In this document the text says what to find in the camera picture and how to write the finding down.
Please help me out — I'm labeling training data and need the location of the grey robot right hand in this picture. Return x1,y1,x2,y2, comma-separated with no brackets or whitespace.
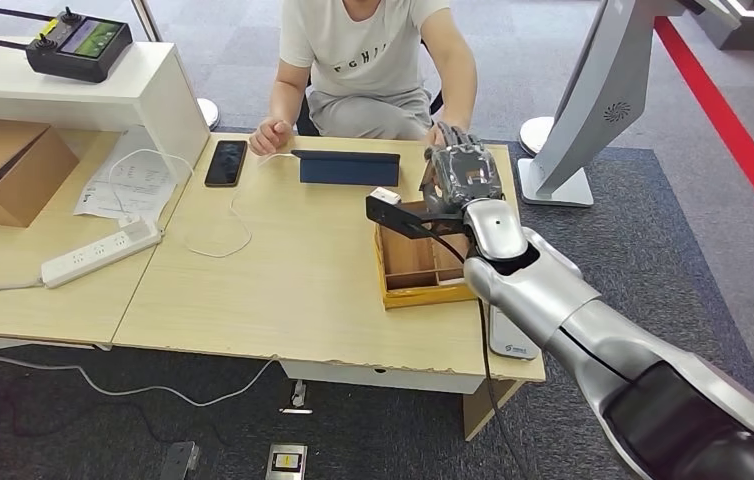
419,121,505,217

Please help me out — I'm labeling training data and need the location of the person's right hand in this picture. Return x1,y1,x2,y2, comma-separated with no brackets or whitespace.
248,117,294,158

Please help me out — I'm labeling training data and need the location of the person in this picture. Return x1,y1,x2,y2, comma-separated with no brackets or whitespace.
248,0,479,158

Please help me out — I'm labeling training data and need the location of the grey card reader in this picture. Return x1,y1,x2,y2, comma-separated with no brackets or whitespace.
488,305,541,362

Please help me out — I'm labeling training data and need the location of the black chair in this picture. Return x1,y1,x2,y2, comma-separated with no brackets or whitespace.
295,39,446,138

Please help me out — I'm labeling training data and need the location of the black smartphone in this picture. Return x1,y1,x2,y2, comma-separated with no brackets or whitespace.
203,139,249,189

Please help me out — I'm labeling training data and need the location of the round white stand base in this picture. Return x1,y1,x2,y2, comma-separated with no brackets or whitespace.
519,117,556,159
196,99,222,132

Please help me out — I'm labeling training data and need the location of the tablet in dark blue case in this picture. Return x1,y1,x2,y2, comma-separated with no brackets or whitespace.
291,150,402,189

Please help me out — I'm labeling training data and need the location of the wooden compartment organizer box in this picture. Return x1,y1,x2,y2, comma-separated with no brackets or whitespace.
374,200,484,311

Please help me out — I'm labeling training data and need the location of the white shelf unit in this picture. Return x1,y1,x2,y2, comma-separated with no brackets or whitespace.
0,40,213,187

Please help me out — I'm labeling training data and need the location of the printed paper sheet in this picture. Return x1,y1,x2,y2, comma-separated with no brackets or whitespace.
74,125,180,223

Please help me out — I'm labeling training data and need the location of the grey kiosk display stand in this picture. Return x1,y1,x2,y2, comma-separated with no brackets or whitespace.
517,0,706,211

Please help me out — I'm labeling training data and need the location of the metal stand pole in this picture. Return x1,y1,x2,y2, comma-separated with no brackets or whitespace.
130,0,164,45

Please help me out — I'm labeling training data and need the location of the white power strip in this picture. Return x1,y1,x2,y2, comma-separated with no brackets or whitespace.
40,218,164,291

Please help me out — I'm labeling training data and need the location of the black remote controller with antennas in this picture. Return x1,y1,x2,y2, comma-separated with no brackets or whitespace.
0,6,136,85

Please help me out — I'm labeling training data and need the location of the white floor plug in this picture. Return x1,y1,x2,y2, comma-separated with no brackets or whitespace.
280,380,315,417

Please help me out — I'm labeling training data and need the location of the metal floor socket box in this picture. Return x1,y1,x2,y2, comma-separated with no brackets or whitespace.
265,444,309,480

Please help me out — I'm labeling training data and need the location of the black right wrist camera bracket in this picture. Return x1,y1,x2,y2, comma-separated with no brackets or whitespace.
364,195,471,241

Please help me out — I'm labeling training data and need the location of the white charging cable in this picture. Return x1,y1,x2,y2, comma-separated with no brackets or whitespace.
106,149,296,261

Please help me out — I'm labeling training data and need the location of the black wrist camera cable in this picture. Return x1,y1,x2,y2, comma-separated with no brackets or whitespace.
416,225,524,480

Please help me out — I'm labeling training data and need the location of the white floor cable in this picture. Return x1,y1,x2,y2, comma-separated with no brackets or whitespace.
0,354,279,409

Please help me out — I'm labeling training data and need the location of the grey left wrist camera bracket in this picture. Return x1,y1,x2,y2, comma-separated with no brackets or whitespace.
159,441,201,480

